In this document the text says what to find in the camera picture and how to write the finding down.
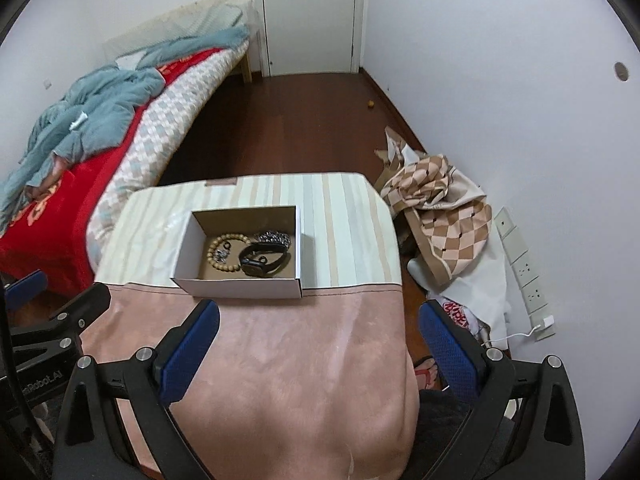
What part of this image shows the silver chain necklace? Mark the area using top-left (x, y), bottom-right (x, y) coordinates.
top-left (252, 230), bottom-right (294, 248)

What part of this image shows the red flip flop sandal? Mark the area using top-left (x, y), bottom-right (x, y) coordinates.
top-left (413, 356), bottom-right (440, 390)

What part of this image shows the red bed blanket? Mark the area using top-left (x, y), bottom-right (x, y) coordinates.
top-left (1, 48), bottom-right (222, 298)

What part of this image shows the white cardboard box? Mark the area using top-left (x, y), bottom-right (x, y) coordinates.
top-left (171, 206), bottom-right (303, 300)

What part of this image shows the white power strip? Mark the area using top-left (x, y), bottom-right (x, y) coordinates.
top-left (495, 207), bottom-right (555, 341)

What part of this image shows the black smart watch band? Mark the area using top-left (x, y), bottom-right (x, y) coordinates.
top-left (239, 242), bottom-right (291, 278)

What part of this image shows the beige checkered cloth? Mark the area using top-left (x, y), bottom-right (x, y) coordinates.
top-left (380, 155), bottom-right (492, 286)

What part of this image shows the teal quilted blanket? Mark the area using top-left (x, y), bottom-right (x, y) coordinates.
top-left (1, 24), bottom-right (250, 230)

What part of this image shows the checkered bed mattress cover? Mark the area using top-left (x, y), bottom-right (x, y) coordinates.
top-left (86, 41), bottom-right (250, 271)

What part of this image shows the white door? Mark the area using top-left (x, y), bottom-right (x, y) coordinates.
top-left (255, 0), bottom-right (364, 77)

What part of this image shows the wooden bead bracelet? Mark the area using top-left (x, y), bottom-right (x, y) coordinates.
top-left (206, 232), bottom-right (252, 274)

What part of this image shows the white charger with cable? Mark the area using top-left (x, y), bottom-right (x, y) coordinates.
top-left (482, 314), bottom-right (557, 350)

